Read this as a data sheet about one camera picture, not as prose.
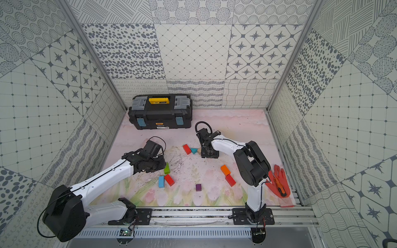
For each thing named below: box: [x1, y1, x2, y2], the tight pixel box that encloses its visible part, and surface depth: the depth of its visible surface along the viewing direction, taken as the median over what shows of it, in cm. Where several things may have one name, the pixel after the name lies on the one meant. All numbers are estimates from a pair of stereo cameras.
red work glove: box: [265, 164, 296, 208], surface depth 82 cm
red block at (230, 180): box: [225, 173, 237, 188], surface depth 87 cm
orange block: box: [220, 164, 231, 177], surface depth 90 cm
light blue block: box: [158, 175, 165, 189], surface depth 86 cm
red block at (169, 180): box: [164, 174, 176, 187], surface depth 86 cm
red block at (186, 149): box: [182, 143, 192, 155], surface depth 99 cm
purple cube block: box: [195, 183, 203, 192], surface depth 84 cm
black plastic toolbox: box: [127, 94, 193, 130], surface depth 100 cm
